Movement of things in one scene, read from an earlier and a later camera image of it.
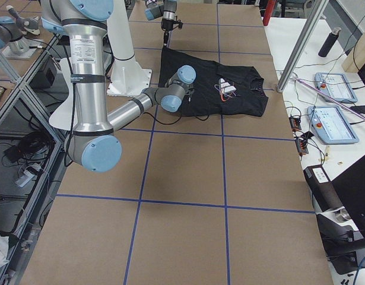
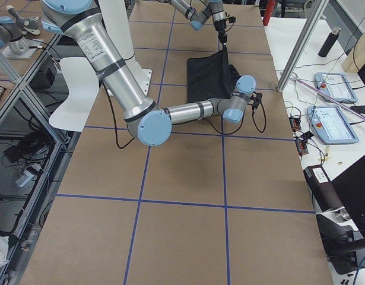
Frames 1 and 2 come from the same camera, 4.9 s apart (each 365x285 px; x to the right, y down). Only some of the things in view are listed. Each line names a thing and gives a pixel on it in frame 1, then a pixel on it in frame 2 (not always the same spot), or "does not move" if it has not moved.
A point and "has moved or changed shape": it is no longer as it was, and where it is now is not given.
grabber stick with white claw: x=297 y=78 does not move
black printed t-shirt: x=218 y=89 has moved or changed shape
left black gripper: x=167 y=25 -> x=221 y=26
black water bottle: x=329 y=42 does not move
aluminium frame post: x=314 y=20 does not move
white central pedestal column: x=127 y=78 does not move
